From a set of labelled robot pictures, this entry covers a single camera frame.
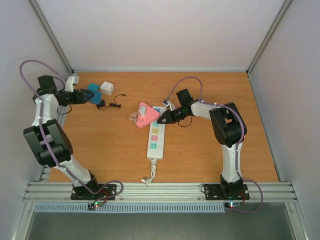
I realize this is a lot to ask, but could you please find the teal cube plug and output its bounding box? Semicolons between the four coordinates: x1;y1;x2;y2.
87;83;100;92

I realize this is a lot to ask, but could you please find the blue cube socket adapter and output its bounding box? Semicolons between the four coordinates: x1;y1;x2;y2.
86;91;102;105

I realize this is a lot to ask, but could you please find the black plug adapter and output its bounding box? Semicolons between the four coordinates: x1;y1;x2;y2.
96;99;106;110

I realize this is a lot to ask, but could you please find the white power strip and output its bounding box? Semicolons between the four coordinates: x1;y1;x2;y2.
146;120;166;160

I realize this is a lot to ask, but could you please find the white cube plug with picture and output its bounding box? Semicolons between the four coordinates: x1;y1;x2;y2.
99;81;115;96

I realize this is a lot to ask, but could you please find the small white charger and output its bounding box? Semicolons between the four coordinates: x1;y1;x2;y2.
139;105;146;118

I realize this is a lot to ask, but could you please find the black thin adapter cable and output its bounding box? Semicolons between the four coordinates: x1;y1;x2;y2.
104;93;126;110

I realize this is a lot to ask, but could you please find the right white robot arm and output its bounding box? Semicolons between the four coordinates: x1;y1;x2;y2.
157;89;250;202

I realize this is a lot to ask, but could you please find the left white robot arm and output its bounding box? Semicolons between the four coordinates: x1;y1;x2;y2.
23;75;101;199

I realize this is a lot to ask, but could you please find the pink triangular socket adapter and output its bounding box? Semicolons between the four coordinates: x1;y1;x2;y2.
136;102;160;129

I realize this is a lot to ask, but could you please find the right small circuit board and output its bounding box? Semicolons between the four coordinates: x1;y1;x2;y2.
224;201;243;209

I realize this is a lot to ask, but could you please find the small circuit board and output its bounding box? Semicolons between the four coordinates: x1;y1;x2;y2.
224;201;243;209
87;201;104;211

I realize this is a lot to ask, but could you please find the left small circuit board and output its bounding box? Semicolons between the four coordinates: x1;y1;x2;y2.
87;201;104;211

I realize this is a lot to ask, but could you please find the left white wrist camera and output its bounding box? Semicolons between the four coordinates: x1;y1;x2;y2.
64;75;80;92

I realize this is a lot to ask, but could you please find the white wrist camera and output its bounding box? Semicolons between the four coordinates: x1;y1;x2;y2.
162;99;176;111
64;75;80;92

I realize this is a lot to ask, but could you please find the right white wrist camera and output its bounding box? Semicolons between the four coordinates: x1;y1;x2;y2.
162;99;176;111

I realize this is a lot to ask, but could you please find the left aluminium rail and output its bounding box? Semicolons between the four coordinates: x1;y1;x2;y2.
37;72;77;182

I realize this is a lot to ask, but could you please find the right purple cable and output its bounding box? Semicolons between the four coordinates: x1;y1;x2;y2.
162;76;264;214

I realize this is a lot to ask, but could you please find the purple cable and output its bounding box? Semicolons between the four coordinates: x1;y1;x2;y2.
19;59;125;201
162;76;264;214

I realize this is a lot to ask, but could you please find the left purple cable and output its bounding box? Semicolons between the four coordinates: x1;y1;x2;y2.
19;59;125;201

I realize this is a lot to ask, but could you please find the white power strip cord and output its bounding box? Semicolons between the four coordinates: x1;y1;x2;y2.
140;158;158;185

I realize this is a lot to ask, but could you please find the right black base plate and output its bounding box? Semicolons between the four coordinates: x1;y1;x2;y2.
203;184;250;201

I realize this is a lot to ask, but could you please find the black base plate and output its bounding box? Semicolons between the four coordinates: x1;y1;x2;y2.
70;184;122;201
203;184;250;201

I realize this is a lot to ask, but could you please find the left aluminium corner post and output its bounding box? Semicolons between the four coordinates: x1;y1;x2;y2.
27;0;74;74

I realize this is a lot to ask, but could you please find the aluminium corner post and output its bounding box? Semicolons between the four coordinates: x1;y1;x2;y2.
246;0;293;77
27;0;74;74

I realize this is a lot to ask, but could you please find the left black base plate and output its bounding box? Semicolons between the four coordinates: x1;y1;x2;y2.
70;184;122;201

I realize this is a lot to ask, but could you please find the front aluminium rail frame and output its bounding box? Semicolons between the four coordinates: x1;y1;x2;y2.
22;182;298;203

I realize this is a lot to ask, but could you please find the grey slotted cable duct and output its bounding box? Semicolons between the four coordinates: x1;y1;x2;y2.
34;202;225;214

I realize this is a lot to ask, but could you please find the right aluminium corner post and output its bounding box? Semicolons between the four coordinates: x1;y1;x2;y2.
246;0;293;77

